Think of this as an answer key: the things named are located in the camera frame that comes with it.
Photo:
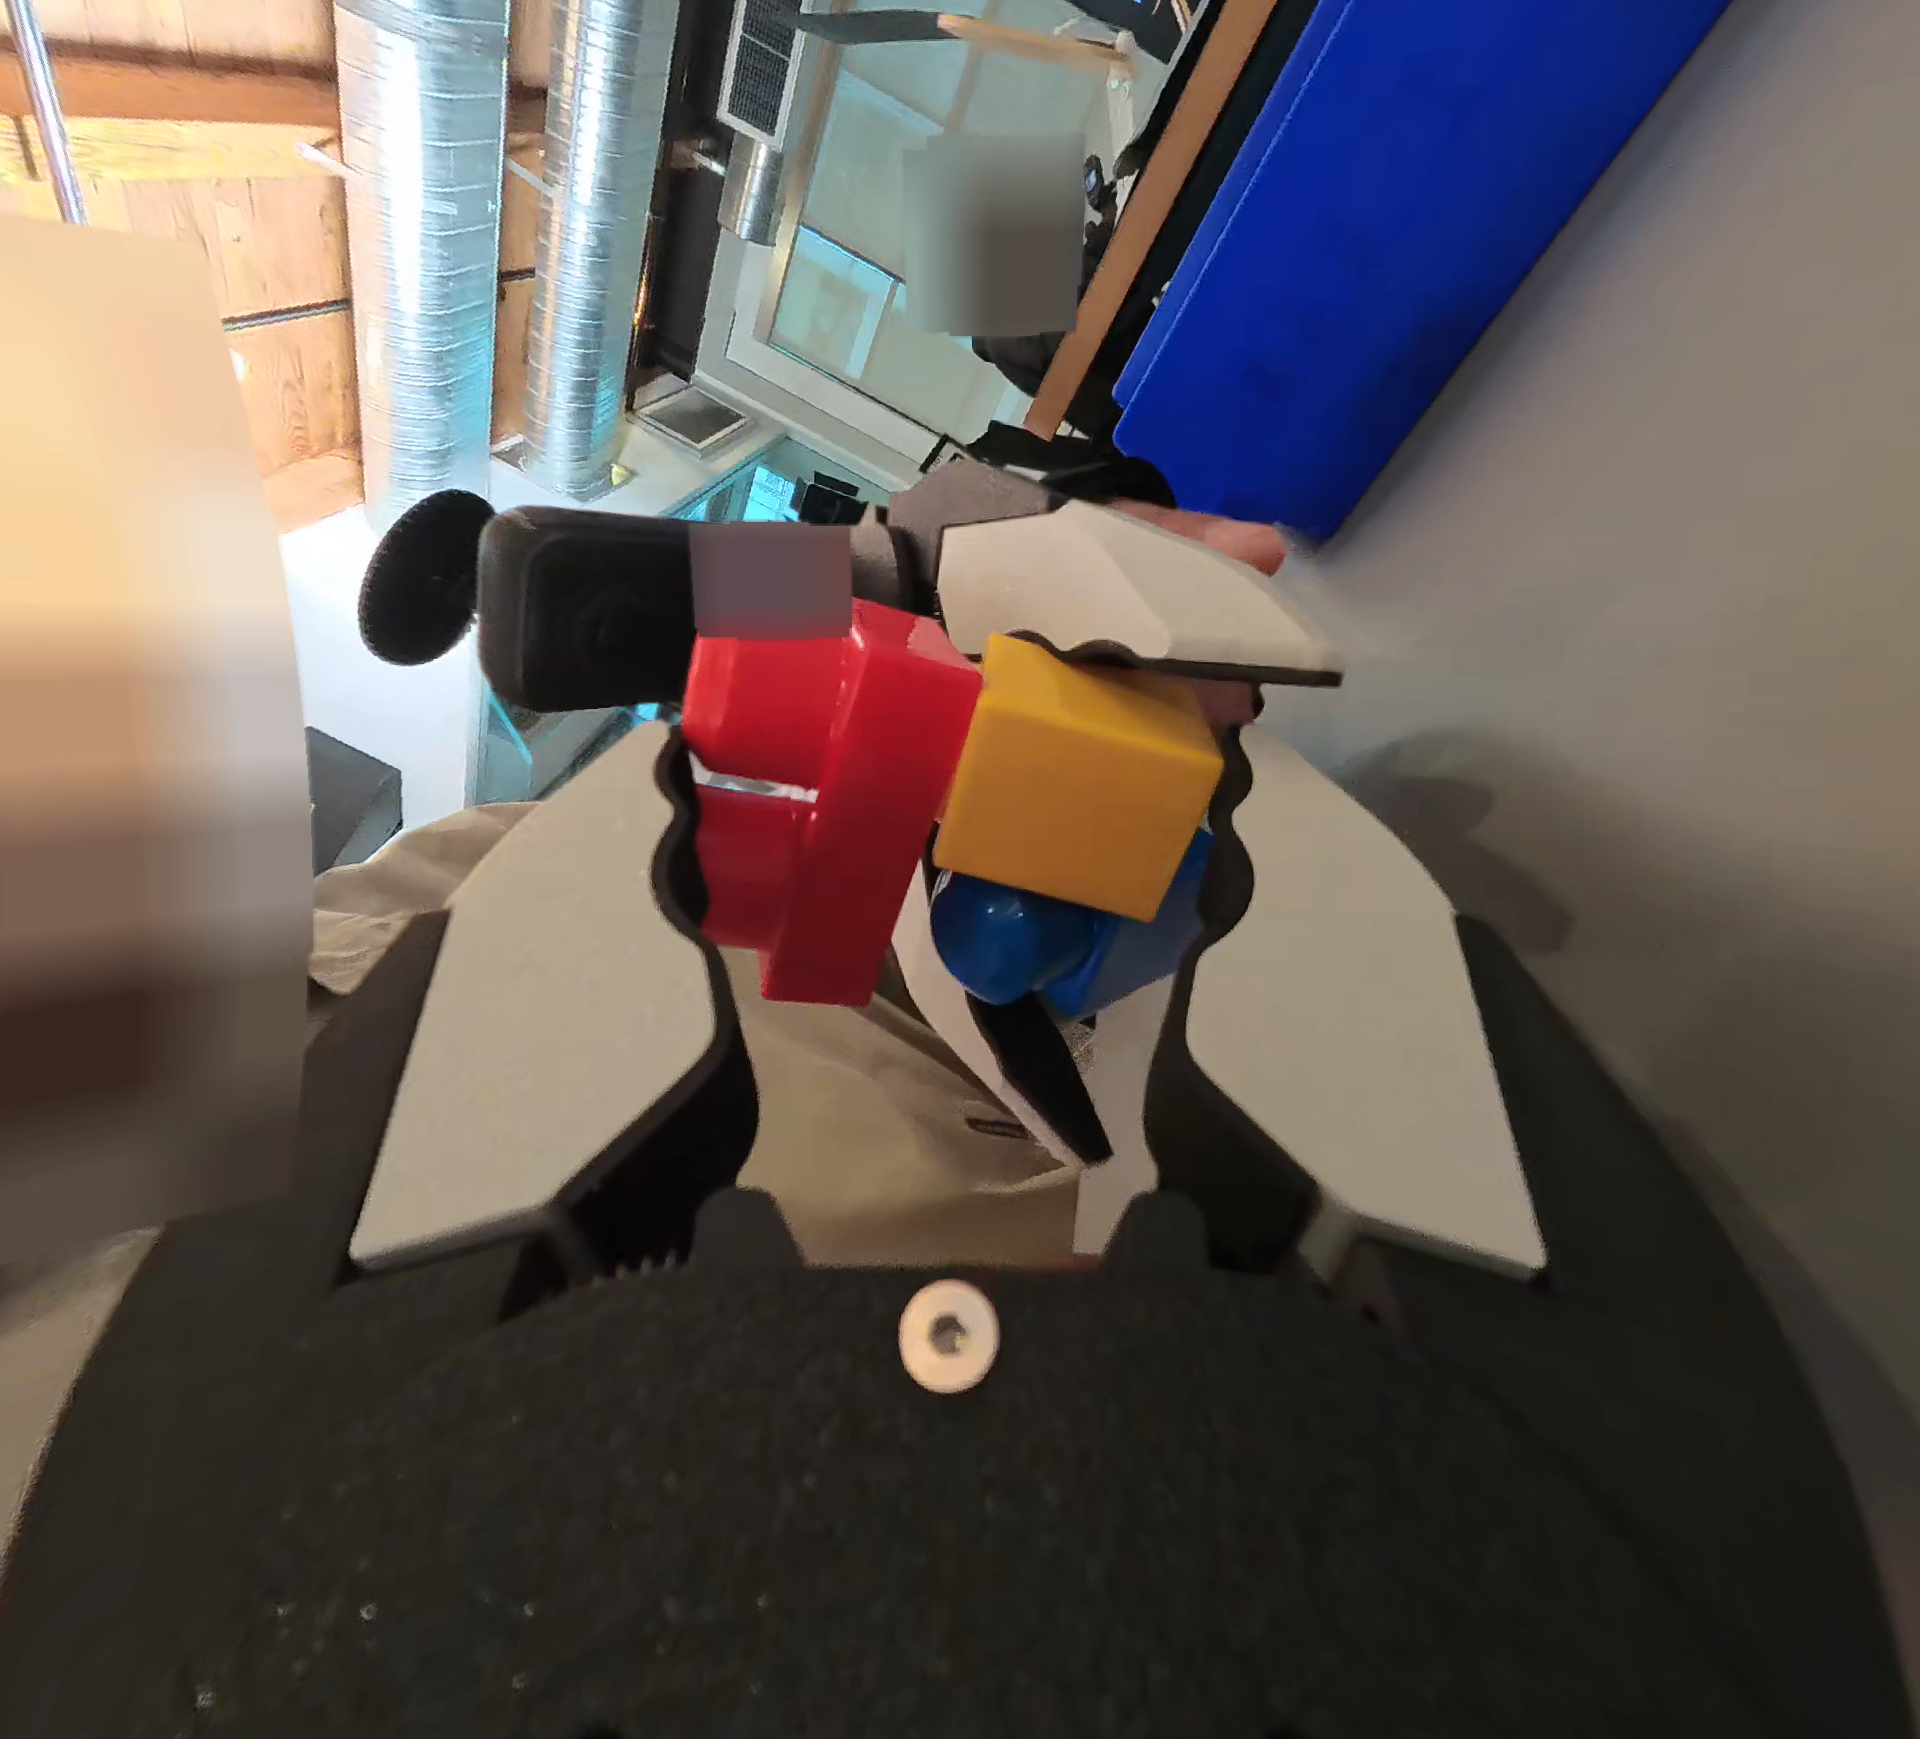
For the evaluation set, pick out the white air vent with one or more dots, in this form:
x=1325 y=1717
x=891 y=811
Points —
x=765 y=28

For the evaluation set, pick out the yellow single-stud block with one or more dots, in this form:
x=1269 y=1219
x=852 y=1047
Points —
x=1081 y=779

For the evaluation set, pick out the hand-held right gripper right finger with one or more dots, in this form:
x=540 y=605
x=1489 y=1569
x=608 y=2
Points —
x=1351 y=1019

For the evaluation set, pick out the wooden-edged grey table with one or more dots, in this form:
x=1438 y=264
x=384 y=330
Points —
x=1201 y=118

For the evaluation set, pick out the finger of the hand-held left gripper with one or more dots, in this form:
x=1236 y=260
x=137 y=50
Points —
x=1111 y=583
x=961 y=1003

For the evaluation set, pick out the blue single-stud block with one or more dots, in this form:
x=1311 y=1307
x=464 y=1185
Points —
x=1005 y=943

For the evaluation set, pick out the red two-stud block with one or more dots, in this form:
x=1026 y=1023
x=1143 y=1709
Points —
x=855 y=839

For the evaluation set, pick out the thin metal pipe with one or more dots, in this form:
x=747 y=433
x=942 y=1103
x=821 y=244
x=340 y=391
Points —
x=39 y=44

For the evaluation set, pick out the silver ventilation duct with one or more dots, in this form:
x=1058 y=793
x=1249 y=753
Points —
x=601 y=194
x=428 y=194

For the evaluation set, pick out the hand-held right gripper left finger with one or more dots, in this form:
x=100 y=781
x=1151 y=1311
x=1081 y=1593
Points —
x=540 y=1019

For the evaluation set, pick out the person's left hand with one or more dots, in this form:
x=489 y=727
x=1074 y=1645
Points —
x=1244 y=545

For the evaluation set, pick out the blue plastic bin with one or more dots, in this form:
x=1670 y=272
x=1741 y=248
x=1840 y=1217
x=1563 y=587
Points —
x=1424 y=194

